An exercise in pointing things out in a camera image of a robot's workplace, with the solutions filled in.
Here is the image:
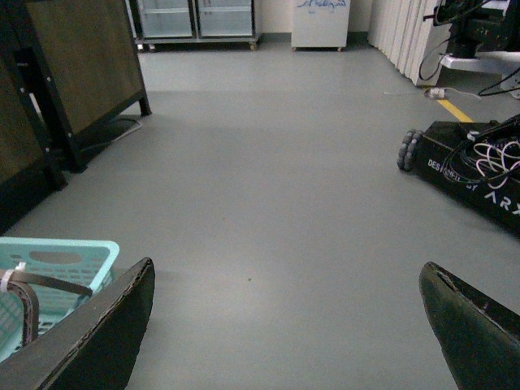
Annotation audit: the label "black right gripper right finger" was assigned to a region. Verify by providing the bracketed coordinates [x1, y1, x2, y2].
[419, 262, 519, 389]

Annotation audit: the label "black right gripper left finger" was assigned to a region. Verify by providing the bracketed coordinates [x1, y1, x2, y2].
[1, 258, 155, 389]

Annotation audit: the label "light blue plastic basket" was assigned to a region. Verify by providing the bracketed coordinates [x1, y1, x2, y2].
[1, 237, 119, 361]

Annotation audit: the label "dark wooden display stand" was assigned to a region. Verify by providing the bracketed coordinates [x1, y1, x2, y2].
[1, 1, 151, 231]

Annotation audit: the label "stacked white panels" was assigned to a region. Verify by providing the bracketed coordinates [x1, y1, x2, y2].
[368, 0, 449, 87]

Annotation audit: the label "glass door refrigerator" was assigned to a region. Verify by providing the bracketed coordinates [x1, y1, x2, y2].
[127, 0, 262, 52]

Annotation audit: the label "white chest freezer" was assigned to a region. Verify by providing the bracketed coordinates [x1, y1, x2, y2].
[291, 0, 351, 52]

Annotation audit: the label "brown basket handle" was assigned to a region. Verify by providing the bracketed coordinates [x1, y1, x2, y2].
[1, 269, 93, 347]

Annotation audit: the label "white cable on floor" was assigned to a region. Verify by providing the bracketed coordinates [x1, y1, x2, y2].
[383, 86, 483, 102]

